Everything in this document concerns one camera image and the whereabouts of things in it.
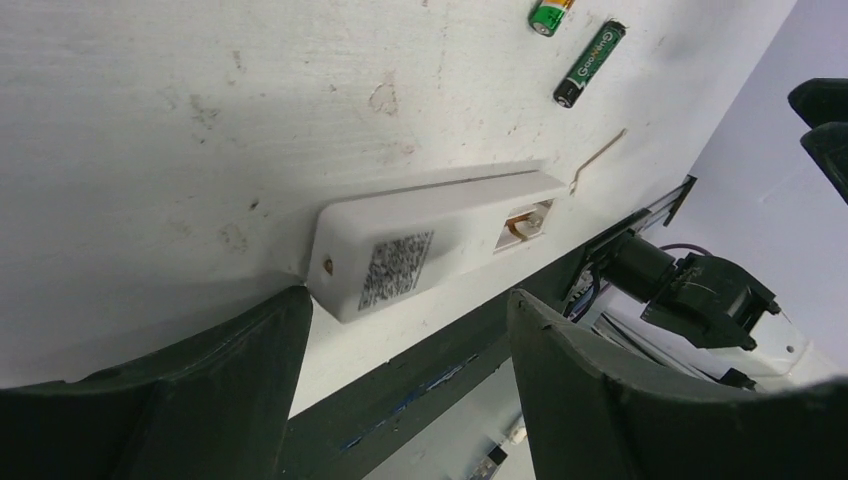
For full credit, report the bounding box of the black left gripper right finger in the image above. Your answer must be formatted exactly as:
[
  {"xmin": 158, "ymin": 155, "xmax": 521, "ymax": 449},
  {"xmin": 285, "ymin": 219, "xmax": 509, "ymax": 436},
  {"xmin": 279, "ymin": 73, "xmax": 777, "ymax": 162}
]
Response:
[{"xmin": 507, "ymin": 289, "xmax": 847, "ymax": 479}]

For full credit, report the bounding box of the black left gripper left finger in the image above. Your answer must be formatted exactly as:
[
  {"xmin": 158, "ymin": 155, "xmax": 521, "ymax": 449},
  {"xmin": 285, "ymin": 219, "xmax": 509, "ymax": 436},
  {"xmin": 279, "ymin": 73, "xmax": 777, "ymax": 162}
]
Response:
[{"xmin": 1, "ymin": 286, "xmax": 313, "ymax": 479}]

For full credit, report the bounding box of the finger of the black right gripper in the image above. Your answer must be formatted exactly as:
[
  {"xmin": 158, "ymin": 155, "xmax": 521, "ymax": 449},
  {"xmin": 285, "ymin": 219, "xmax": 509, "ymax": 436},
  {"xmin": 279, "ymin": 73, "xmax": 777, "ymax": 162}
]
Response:
[{"xmin": 787, "ymin": 78, "xmax": 847, "ymax": 202}]

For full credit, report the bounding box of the white remote control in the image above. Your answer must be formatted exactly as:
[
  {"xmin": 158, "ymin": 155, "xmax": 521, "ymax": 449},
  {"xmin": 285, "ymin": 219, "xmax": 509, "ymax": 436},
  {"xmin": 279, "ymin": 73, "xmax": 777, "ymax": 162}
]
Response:
[{"xmin": 306, "ymin": 171, "xmax": 569, "ymax": 323}]

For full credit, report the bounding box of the white remote battery cover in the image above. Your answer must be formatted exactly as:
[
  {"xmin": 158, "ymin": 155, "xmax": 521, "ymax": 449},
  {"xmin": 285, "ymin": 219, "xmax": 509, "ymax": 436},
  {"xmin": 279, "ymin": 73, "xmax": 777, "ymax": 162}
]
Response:
[{"xmin": 569, "ymin": 128, "xmax": 628, "ymax": 196}]

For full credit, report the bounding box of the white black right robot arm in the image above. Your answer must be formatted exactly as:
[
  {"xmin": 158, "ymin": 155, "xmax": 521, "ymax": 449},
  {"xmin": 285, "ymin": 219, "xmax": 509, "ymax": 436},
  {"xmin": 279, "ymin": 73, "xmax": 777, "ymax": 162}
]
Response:
[{"xmin": 592, "ymin": 230, "xmax": 847, "ymax": 392}]

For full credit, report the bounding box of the green black AAA battery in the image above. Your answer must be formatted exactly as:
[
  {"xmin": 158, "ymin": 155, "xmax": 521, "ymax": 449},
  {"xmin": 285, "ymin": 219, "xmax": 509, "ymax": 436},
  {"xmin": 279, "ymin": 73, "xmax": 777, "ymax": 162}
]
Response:
[{"xmin": 553, "ymin": 20, "xmax": 627, "ymax": 108}]

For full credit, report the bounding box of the gold AAA battery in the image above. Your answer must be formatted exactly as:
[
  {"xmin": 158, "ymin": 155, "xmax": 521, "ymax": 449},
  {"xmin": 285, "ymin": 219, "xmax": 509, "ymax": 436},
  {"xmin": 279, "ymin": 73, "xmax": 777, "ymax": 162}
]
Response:
[{"xmin": 528, "ymin": 0, "xmax": 574, "ymax": 37}]

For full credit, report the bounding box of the aluminium table edge rail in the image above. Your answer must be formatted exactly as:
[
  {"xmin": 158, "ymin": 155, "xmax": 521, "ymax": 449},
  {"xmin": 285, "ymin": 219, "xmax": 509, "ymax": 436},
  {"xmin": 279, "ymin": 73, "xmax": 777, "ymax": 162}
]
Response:
[{"xmin": 633, "ymin": 175, "xmax": 698, "ymax": 232}]

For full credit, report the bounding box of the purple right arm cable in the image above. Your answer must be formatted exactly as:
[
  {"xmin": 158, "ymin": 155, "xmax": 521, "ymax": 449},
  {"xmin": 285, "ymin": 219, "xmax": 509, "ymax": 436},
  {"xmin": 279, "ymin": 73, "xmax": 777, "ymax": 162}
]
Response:
[{"xmin": 659, "ymin": 242, "xmax": 715, "ymax": 258}]

